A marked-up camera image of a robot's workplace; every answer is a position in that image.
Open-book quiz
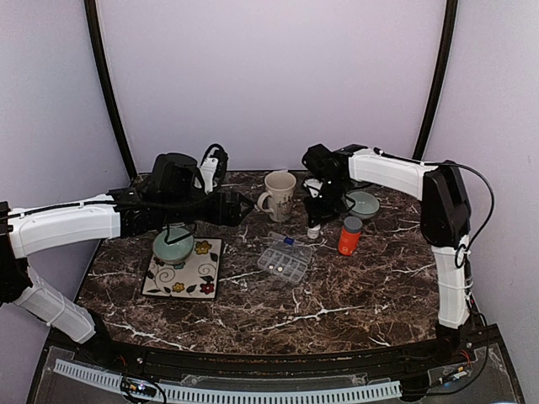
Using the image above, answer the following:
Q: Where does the black right frame post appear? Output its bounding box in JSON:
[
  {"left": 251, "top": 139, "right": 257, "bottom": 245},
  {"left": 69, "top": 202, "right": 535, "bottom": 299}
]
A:
[{"left": 412, "top": 0, "right": 459, "bottom": 160}]

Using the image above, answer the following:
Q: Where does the white slotted cable duct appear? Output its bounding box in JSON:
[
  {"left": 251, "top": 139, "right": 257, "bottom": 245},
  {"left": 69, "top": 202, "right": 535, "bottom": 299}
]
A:
[{"left": 53, "top": 359, "right": 402, "bottom": 403}]

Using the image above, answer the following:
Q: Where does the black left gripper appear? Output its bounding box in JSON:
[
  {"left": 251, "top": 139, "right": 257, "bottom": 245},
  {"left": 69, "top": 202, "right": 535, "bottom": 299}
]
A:
[{"left": 162, "top": 189, "right": 254, "bottom": 226}]

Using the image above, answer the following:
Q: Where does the floral square plate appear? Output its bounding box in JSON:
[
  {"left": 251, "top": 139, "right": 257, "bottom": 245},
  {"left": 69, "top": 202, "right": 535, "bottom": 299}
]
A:
[{"left": 141, "top": 238, "right": 223, "bottom": 300}]

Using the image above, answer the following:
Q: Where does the black front table rail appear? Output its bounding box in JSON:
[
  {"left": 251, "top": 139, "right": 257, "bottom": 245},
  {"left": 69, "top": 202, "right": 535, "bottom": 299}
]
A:
[{"left": 73, "top": 340, "right": 478, "bottom": 379}]

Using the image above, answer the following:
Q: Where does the white ceramic mug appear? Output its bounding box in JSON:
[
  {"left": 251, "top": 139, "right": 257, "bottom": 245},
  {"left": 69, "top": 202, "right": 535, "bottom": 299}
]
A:
[{"left": 257, "top": 171, "right": 296, "bottom": 223}]

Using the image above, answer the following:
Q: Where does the black left frame post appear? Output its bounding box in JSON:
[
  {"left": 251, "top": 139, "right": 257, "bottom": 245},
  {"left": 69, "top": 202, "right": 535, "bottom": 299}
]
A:
[{"left": 83, "top": 0, "right": 137, "bottom": 180}]

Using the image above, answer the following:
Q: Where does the green bowl on plate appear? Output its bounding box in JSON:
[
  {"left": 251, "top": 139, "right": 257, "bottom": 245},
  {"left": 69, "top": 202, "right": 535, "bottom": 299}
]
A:
[{"left": 152, "top": 226, "right": 195, "bottom": 264}]

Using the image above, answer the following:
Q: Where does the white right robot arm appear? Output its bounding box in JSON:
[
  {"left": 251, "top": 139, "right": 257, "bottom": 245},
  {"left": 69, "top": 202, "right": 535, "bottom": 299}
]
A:
[{"left": 302, "top": 144, "right": 472, "bottom": 329}]

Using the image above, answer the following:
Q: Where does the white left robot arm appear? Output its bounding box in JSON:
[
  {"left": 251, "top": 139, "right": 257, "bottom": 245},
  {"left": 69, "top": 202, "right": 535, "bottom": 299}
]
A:
[{"left": 1, "top": 145, "right": 254, "bottom": 367}]

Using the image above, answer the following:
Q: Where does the orange bottle with grey lid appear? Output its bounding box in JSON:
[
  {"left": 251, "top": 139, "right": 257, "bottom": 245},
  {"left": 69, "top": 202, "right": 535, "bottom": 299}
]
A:
[{"left": 338, "top": 215, "right": 363, "bottom": 256}]

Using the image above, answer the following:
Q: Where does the green bowl right side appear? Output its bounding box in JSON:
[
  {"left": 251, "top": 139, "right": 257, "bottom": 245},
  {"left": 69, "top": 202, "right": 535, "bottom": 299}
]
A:
[{"left": 344, "top": 190, "right": 380, "bottom": 220}]

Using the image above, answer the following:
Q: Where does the small white dropper bottle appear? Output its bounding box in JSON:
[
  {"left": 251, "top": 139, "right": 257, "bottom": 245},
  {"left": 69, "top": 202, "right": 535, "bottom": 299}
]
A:
[{"left": 307, "top": 225, "right": 321, "bottom": 240}]

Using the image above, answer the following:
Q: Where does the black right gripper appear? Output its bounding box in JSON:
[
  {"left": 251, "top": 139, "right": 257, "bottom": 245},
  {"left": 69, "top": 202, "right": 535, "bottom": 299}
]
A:
[{"left": 304, "top": 178, "right": 350, "bottom": 227}]

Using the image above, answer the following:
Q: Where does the clear plastic pill organizer box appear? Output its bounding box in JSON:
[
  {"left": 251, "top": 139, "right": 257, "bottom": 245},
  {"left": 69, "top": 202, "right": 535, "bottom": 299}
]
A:
[{"left": 257, "top": 231, "right": 313, "bottom": 284}]

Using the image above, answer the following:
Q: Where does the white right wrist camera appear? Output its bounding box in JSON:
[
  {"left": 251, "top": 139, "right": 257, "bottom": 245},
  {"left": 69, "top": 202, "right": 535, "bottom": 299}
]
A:
[{"left": 302, "top": 178, "right": 323, "bottom": 199}]

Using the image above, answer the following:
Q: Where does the black frame post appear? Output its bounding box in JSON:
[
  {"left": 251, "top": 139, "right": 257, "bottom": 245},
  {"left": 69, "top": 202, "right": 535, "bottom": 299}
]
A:
[
  {"left": 412, "top": 0, "right": 459, "bottom": 160},
  {"left": 83, "top": 0, "right": 137, "bottom": 180}
]

